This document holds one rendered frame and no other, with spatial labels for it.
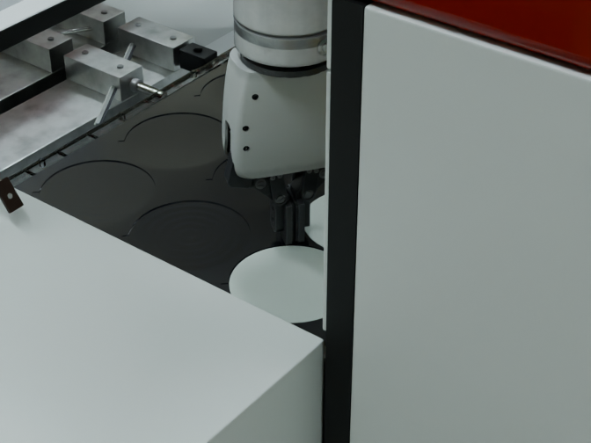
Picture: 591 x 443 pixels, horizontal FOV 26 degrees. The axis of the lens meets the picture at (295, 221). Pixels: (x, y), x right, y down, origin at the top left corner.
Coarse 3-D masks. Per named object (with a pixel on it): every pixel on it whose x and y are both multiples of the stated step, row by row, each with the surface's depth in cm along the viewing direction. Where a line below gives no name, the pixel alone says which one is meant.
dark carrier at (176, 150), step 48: (192, 96) 127; (96, 144) 119; (144, 144) 119; (192, 144) 119; (48, 192) 113; (96, 192) 113; (144, 192) 113; (192, 192) 113; (240, 192) 113; (144, 240) 107; (192, 240) 107; (240, 240) 107
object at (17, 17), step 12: (0, 0) 132; (12, 0) 132; (24, 0) 131; (36, 0) 131; (48, 0) 131; (60, 0) 131; (0, 12) 128; (12, 12) 128; (24, 12) 128; (36, 12) 128; (0, 24) 126; (12, 24) 126
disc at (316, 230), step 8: (320, 200) 111; (312, 208) 110; (320, 208) 110; (312, 216) 109; (320, 216) 109; (312, 224) 108; (320, 224) 108; (312, 232) 107; (320, 232) 107; (320, 240) 107
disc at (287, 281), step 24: (240, 264) 104; (264, 264) 104; (288, 264) 104; (312, 264) 104; (240, 288) 101; (264, 288) 101; (288, 288) 101; (312, 288) 101; (288, 312) 99; (312, 312) 99
